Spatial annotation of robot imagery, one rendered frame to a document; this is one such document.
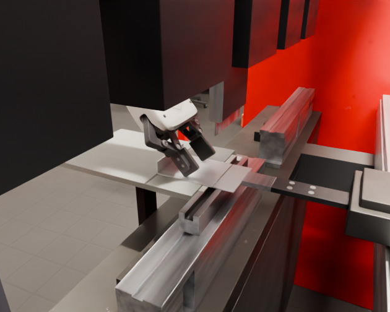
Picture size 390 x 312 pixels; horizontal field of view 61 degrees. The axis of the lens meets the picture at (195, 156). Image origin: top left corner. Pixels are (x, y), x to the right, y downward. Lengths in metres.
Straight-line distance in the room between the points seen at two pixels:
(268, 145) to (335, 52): 0.57
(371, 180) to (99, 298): 0.40
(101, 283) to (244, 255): 0.23
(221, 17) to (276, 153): 0.56
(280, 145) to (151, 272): 0.53
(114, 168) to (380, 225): 0.39
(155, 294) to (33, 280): 1.58
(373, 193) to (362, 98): 0.89
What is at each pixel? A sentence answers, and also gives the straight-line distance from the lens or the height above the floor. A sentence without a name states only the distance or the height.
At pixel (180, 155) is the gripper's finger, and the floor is 1.04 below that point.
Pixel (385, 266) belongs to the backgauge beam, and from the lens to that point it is 0.47.
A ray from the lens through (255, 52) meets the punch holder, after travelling 0.45.
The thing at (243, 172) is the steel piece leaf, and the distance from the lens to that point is 0.54.
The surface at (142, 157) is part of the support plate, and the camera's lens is 0.60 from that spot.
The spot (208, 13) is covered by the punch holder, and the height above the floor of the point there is 1.24.
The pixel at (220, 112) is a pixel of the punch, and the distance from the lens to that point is 0.45.
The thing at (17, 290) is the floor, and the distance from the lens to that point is 1.91.
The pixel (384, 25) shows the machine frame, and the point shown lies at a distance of 1.30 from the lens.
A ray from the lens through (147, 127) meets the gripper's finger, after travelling 0.49.
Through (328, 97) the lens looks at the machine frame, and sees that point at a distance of 1.34.
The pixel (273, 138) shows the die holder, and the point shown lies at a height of 0.95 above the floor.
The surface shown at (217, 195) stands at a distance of 0.48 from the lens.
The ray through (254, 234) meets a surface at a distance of 0.62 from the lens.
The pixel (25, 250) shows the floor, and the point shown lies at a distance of 2.14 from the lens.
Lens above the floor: 1.25
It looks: 25 degrees down
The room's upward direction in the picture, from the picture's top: straight up
